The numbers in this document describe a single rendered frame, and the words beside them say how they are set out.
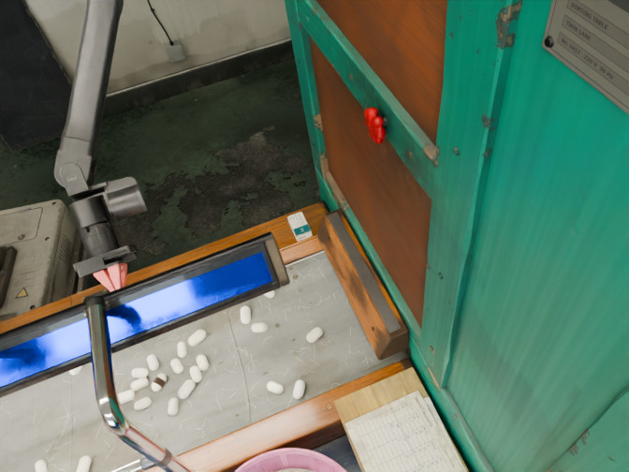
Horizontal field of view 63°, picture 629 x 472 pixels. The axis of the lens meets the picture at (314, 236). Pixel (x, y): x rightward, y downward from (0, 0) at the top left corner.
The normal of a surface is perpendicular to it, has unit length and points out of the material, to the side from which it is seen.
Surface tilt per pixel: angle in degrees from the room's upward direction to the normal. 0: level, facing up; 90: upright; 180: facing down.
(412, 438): 0
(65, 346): 58
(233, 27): 89
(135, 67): 88
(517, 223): 90
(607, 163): 90
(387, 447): 0
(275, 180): 0
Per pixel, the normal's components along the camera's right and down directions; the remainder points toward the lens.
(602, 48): -0.93, 0.36
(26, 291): -0.13, -0.61
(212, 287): 0.23, 0.28
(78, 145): 0.31, 0.00
